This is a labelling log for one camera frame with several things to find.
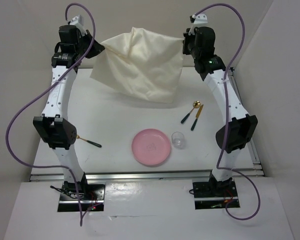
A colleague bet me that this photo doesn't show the cream cloth placemat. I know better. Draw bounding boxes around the cream cloth placemat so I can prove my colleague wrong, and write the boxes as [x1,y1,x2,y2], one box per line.
[90,27,183,104]

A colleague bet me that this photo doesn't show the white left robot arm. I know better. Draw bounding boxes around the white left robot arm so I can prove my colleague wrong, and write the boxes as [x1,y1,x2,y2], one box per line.
[33,23,105,200]

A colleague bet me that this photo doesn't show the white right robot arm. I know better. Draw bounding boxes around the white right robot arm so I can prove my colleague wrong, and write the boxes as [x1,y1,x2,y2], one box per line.
[183,26,258,196]

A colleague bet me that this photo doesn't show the clear plastic cup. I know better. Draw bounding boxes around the clear plastic cup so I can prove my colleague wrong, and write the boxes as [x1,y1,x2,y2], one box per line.
[171,131,186,149]

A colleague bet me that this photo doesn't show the pink round plate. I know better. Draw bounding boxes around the pink round plate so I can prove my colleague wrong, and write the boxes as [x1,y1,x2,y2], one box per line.
[131,128,171,167]

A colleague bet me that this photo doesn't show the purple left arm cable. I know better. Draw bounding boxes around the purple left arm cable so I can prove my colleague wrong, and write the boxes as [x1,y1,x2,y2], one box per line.
[5,2,98,227]

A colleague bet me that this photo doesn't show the gold spoon green handle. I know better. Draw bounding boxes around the gold spoon green handle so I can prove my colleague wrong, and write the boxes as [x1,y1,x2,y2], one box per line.
[180,100,201,124]

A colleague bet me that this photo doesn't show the gold knife green handle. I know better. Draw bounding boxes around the gold knife green handle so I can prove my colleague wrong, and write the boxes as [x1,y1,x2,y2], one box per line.
[190,105,204,131]

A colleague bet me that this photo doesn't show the gold fork green handle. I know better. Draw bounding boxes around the gold fork green handle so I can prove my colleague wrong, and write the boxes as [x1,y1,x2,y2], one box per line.
[76,134,102,148]

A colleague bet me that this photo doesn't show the aluminium front frame rail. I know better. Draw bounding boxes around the aluminium front frame rail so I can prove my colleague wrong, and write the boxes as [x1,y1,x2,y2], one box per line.
[28,168,266,182]

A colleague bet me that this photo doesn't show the aluminium frame rail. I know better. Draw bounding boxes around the aluminium frame rail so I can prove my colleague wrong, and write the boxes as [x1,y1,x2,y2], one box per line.
[225,67,262,171]
[28,168,266,182]

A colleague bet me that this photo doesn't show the aluminium right frame rail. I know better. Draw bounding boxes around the aluminium right frame rail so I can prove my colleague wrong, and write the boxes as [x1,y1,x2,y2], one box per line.
[225,67,262,171]

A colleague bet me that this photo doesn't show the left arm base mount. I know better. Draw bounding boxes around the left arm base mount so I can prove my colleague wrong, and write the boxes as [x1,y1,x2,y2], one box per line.
[50,184,106,213]

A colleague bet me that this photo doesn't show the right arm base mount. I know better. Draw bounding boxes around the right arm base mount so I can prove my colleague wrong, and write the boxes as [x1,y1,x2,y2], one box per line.
[188,181,240,210]

